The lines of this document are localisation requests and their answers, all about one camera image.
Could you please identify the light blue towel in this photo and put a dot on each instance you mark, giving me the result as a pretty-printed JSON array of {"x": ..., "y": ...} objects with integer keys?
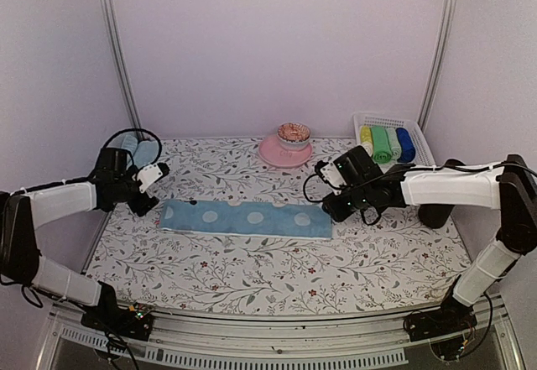
[{"x": 140, "y": 153}]

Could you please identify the pink plate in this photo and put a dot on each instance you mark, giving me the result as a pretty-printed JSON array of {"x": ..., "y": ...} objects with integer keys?
[{"x": 272, "y": 152}]

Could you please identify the patterned bowl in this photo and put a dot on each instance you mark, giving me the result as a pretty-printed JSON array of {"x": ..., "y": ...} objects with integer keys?
[{"x": 293, "y": 135}]

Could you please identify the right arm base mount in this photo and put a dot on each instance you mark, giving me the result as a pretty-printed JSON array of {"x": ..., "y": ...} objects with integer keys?
[{"x": 448, "y": 318}]

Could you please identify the dark brown cup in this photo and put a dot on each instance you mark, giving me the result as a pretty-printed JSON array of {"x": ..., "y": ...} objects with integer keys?
[{"x": 439, "y": 192}]

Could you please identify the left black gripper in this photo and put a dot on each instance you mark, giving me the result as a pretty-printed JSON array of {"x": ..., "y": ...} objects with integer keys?
[{"x": 143, "y": 205}]

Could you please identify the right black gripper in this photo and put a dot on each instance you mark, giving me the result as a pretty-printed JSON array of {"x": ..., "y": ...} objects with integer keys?
[{"x": 336, "y": 211}]

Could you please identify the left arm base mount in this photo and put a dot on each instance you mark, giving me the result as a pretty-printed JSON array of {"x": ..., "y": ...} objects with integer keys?
[{"x": 118, "y": 321}]

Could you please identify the left aluminium post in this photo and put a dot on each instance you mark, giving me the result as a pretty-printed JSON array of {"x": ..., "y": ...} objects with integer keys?
[{"x": 113, "y": 35}]

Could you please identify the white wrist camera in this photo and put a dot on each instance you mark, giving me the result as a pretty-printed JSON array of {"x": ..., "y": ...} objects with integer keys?
[
  {"x": 330, "y": 174},
  {"x": 150, "y": 174}
]

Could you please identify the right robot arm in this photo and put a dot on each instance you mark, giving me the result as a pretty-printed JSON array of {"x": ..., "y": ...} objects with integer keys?
[{"x": 507, "y": 186}]

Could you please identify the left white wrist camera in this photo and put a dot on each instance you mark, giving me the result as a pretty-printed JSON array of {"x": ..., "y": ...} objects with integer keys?
[{"x": 150, "y": 174}]

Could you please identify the blue rolled towel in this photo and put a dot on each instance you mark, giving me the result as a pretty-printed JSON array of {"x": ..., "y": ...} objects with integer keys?
[{"x": 406, "y": 144}]

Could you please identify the right aluminium post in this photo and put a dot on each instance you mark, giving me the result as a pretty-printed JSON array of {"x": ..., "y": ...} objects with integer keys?
[{"x": 447, "y": 17}]

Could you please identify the aluminium post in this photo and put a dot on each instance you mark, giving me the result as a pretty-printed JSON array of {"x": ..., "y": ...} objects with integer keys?
[
  {"x": 113, "y": 35},
  {"x": 447, "y": 17}
]

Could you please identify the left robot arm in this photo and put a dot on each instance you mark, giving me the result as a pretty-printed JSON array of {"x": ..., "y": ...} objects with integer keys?
[{"x": 25, "y": 210}]

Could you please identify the yellow rolled towel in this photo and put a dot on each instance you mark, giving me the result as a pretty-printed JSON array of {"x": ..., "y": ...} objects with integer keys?
[{"x": 366, "y": 139}]

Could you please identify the aluminium front rail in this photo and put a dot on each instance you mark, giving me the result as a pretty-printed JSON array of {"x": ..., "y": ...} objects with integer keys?
[{"x": 182, "y": 339}]

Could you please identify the pale green rolled towel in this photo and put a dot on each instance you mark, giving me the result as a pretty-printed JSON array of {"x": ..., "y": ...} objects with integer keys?
[{"x": 396, "y": 149}]

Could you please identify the blue orange dotted towel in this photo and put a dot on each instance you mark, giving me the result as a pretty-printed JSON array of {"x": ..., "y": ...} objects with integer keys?
[{"x": 246, "y": 218}]

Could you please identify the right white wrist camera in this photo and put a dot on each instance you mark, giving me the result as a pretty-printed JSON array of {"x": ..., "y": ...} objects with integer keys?
[{"x": 330, "y": 174}]

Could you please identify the white plastic basket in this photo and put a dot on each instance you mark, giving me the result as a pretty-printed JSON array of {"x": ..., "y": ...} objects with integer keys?
[{"x": 423, "y": 153}]

